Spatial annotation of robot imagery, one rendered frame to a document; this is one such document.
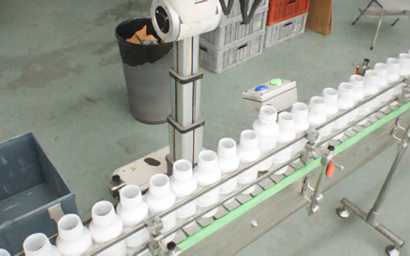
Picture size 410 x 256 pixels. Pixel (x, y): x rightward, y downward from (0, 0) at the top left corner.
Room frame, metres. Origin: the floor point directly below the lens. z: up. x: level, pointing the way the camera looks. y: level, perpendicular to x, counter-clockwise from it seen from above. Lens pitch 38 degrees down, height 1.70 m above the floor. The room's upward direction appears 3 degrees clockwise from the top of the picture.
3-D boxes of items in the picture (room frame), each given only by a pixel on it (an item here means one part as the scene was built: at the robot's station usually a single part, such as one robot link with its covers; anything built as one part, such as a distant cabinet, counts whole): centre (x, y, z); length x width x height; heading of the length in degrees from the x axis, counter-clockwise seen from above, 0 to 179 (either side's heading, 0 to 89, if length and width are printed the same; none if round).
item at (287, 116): (0.73, -0.19, 1.08); 0.06 x 0.06 x 0.17
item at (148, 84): (2.33, 0.37, 0.32); 0.45 x 0.45 x 0.64
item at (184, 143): (1.35, 0.09, 0.48); 0.13 x 0.13 x 0.40; 39
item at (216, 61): (3.23, -0.15, 0.11); 0.61 x 0.41 x 0.22; 135
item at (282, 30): (3.75, -0.62, 0.11); 0.61 x 0.41 x 0.22; 132
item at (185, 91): (1.35, 0.09, 0.71); 0.11 x 0.11 x 0.40; 39
